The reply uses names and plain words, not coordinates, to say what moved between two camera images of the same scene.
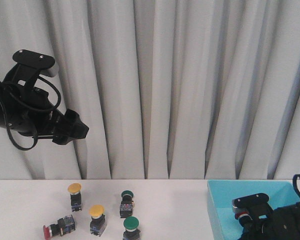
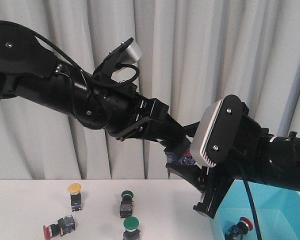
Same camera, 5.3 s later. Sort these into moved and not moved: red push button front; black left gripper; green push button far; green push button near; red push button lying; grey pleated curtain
Moved: black left gripper; red push button front
Not moved: green push button far; red push button lying; grey pleated curtain; green push button near
